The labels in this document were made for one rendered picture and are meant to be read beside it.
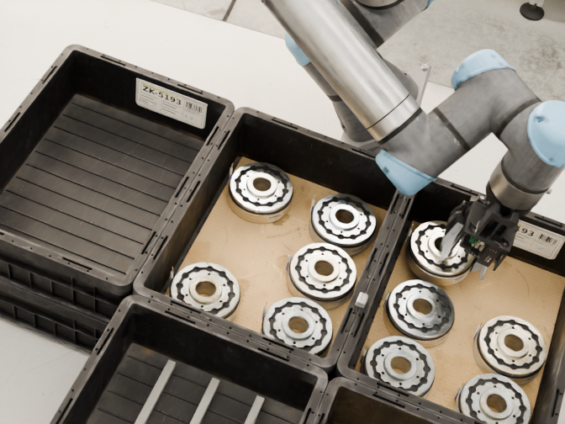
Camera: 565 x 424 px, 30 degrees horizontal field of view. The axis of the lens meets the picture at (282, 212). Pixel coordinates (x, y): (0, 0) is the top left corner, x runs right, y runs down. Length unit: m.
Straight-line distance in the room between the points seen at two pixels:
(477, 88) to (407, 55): 1.84
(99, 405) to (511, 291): 0.66
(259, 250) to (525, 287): 0.42
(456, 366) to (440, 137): 0.36
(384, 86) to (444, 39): 1.95
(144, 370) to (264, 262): 0.26
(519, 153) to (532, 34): 2.08
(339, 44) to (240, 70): 0.71
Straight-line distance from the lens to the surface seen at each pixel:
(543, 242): 1.69
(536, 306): 1.69
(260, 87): 2.06
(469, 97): 1.42
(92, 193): 1.69
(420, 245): 1.63
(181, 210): 1.54
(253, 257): 1.63
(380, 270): 1.54
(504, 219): 1.46
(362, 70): 1.40
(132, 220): 1.66
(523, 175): 1.41
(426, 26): 3.37
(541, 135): 1.37
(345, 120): 1.83
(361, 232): 1.65
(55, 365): 1.67
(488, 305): 1.66
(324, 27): 1.40
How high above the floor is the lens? 2.14
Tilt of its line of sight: 51 degrees down
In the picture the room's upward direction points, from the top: 12 degrees clockwise
